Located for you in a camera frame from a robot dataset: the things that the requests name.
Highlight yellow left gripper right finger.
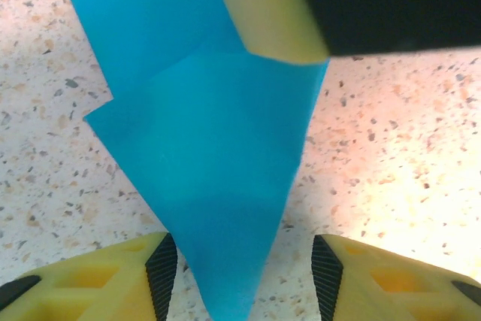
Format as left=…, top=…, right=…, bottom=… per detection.
left=310, top=233, right=481, bottom=321

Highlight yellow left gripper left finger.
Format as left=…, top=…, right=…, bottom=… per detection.
left=0, top=232, right=178, bottom=321

